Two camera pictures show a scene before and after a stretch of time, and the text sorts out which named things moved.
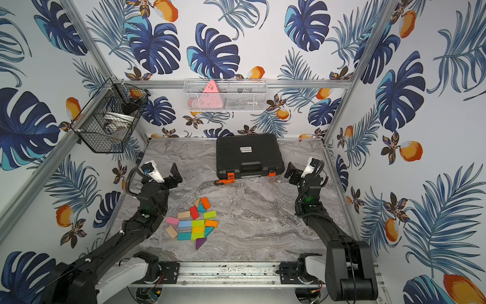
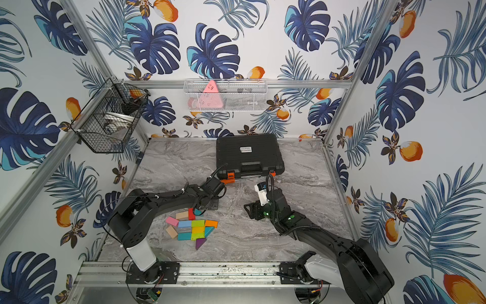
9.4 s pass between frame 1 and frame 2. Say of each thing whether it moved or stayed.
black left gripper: moved
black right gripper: moved
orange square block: stayed
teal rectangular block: stayed
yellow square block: stayed
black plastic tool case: stayed
